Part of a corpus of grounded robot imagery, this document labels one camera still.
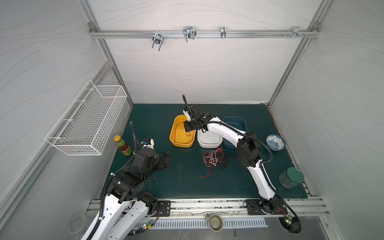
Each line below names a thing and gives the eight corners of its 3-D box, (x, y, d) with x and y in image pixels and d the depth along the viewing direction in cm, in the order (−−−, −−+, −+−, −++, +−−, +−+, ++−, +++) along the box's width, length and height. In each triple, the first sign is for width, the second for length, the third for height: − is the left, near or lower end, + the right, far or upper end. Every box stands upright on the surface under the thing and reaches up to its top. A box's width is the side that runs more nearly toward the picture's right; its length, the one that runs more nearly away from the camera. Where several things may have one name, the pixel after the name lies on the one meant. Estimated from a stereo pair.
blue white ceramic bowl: (267, 152, 97) (270, 147, 92) (262, 138, 103) (266, 134, 99) (283, 152, 97) (287, 147, 92) (277, 138, 103) (281, 134, 99)
